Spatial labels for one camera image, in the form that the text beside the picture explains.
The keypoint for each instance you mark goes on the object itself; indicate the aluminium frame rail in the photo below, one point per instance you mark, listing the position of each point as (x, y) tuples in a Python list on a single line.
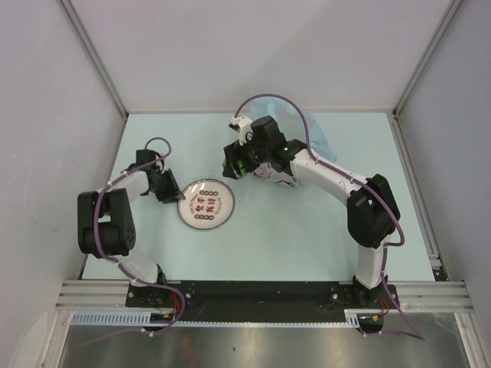
[(410, 296)]

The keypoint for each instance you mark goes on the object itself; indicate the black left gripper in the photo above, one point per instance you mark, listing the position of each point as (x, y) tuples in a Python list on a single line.
[(174, 194)]

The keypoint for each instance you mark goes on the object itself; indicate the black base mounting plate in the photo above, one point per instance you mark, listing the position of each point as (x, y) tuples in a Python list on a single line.
[(277, 301)]

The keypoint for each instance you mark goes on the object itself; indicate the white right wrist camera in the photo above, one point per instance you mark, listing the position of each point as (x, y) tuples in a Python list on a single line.
[(243, 126)]

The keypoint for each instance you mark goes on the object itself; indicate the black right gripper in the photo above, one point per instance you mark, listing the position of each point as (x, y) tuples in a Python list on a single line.
[(233, 152)]

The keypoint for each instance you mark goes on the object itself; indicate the light blue cartoon plastic bag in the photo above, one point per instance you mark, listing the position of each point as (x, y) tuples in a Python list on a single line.
[(291, 125)]

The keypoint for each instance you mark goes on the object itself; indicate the light blue cable duct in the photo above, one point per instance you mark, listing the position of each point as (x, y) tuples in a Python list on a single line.
[(151, 319)]

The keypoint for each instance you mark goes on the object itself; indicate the green fake watermelon ball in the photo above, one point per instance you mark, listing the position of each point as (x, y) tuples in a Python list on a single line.
[(240, 169)]

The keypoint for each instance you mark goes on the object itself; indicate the round white printed plate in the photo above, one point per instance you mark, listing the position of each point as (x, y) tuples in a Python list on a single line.
[(206, 204)]

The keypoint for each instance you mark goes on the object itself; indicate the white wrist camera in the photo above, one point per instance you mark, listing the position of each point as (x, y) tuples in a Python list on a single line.
[(243, 126), (160, 166)]

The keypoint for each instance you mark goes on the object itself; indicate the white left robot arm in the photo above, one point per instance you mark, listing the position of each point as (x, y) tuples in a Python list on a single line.
[(105, 225)]

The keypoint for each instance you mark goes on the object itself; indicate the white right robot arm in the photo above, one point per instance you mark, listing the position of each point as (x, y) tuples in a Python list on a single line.
[(372, 212)]

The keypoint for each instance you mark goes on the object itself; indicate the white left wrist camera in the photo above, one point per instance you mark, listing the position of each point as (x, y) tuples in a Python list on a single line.
[(160, 166)]

